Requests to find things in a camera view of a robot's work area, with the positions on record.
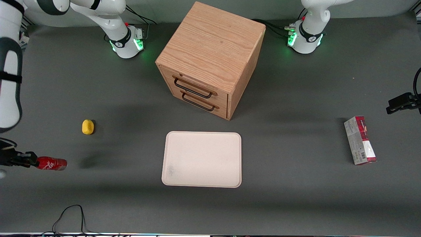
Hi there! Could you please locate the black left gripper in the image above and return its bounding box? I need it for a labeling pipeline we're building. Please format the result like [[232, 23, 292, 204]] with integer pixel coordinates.
[[386, 92, 421, 115]]

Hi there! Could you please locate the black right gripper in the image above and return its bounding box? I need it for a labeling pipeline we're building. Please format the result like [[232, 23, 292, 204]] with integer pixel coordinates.
[[0, 138, 39, 168]]

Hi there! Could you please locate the red coke bottle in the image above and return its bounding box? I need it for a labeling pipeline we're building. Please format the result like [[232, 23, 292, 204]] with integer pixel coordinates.
[[36, 157, 68, 171]]

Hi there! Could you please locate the beige rectangular tray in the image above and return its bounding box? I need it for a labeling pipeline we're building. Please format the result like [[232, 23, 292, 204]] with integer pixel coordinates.
[[161, 131, 242, 188]]

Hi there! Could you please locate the grey red carton box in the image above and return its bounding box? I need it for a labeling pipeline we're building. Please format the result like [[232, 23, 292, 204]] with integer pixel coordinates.
[[344, 116, 377, 166]]

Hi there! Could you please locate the yellow lemon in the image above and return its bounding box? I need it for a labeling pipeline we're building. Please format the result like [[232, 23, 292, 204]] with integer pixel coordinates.
[[82, 119, 95, 135]]

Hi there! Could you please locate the wooden drawer cabinet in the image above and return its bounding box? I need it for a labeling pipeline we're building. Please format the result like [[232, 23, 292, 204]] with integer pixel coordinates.
[[155, 1, 266, 121]]

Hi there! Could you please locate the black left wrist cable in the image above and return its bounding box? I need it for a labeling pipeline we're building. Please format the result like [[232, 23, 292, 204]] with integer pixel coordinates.
[[413, 67, 421, 99]]

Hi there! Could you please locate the black looped floor cable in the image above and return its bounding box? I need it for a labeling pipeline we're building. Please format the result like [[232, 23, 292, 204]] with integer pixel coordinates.
[[43, 204, 99, 237]]

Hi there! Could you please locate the black left arm base cable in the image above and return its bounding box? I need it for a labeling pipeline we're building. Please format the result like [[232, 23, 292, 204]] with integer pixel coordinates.
[[251, 8, 308, 37]]

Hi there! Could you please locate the black metal drawer handle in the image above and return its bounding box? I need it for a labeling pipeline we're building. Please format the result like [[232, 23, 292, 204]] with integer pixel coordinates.
[[182, 92, 216, 112], [174, 77, 213, 99]]

